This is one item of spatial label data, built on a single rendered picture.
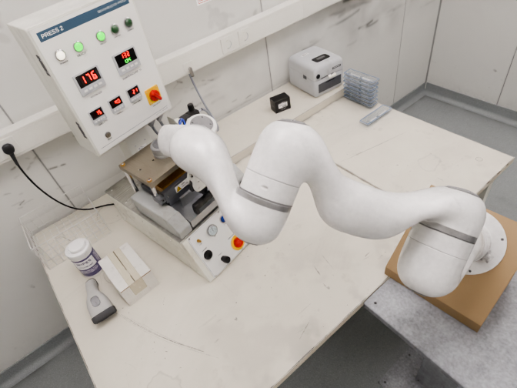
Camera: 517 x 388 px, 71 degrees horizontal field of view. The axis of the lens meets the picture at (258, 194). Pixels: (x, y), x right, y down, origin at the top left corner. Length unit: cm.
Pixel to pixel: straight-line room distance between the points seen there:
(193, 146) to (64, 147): 113
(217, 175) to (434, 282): 47
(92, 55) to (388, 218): 95
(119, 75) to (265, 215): 83
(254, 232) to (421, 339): 73
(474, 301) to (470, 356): 15
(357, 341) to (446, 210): 132
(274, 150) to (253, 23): 136
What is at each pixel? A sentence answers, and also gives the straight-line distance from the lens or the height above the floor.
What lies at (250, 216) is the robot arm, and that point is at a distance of 61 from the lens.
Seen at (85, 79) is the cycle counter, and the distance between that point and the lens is 124.
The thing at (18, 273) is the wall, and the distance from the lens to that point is 201.
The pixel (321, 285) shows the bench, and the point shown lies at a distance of 126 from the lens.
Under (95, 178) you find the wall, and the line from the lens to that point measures 182.
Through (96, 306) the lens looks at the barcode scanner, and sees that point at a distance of 136.
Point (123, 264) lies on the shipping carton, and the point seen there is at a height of 84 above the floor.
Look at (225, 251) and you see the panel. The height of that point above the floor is 80.
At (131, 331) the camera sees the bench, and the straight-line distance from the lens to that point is 134.
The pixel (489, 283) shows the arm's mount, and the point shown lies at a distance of 121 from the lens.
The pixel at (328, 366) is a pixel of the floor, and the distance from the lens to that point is 195.
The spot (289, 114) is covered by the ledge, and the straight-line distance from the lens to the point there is 192.
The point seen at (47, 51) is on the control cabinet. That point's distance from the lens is 119.
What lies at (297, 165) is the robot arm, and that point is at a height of 144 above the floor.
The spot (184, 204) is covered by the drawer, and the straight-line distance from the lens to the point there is 127.
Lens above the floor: 184
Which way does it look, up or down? 44 degrees down
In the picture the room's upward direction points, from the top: 12 degrees counter-clockwise
